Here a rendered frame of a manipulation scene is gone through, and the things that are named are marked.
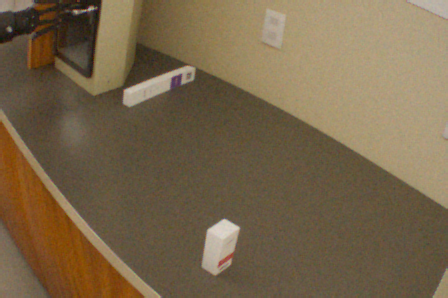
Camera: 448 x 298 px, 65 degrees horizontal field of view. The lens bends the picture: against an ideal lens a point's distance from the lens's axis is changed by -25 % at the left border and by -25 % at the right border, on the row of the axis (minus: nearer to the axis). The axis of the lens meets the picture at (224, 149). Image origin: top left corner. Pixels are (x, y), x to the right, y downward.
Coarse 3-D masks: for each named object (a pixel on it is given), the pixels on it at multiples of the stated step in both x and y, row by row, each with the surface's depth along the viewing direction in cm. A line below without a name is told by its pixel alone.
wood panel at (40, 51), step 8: (40, 8) 121; (40, 16) 122; (48, 16) 125; (48, 24) 127; (32, 32) 123; (48, 32) 129; (40, 40) 128; (48, 40) 131; (32, 48) 127; (40, 48) 130; (48, 48) 132; (32, 56) 128; (40, 56) 131; (48, 56) 134; (32, 64) 130; (40, 64) 133
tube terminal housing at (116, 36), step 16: (112, 0) 104; (128, 0) 108; (112, 16) 107; (128, 16) 112; (112, 32) 110; (128, 32) 115; (96, 48) 109; (112, 48) 113; (128, 48) 121; (64, 64) 127; (96, 64) 112; (112, 64) 117; (128, 64) 128; (80, 80) 121; (96, 80) 115; (112, 80) 120
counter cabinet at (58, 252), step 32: (0, 128) 120; (0, 160) 133; (0, 192) 154; (32, 192) 106; (32, 224) 120; (64, 224) 92; (32, 256) 142; (64, 256) 102; (96, 256) 82; (64, 288) 119; (96, 288) 92; (128, 288) 76
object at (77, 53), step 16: (64, 0) 116; (80, 0) 108; (96, 0) 101; (80, 16) 110; (96, 16) 104; (64, 32) 120; (80, 32) 111; (64, 48) 122; (80, 48) 113; (80, 64) 115
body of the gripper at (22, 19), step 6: (18, 12) 91; (24, 12) 92; (30, 12) 94; (36, 12) 95; (18, 18) 90; (24, 18) 91; (30, 18) 95; (36, 18) 96; (18, 24) 90; (24, 24) 92; (18, 30) 91; (24, 30) 93; (30, 30) 97
